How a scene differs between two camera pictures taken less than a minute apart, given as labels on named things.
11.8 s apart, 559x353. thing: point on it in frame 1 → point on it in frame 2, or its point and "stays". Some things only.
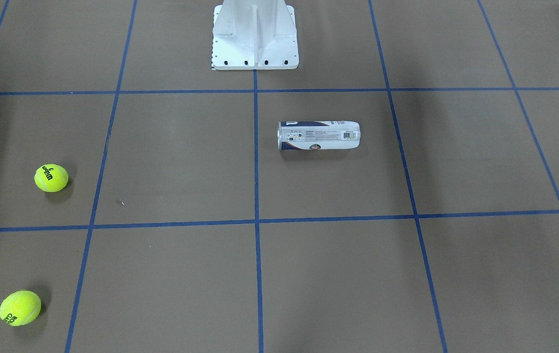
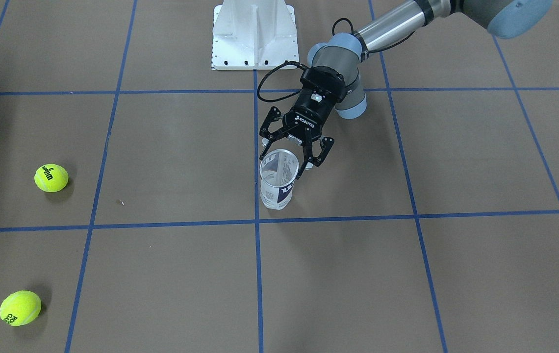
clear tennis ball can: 319,135 → 278,169
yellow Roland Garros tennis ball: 20,308 stays
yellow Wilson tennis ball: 50,178 stays
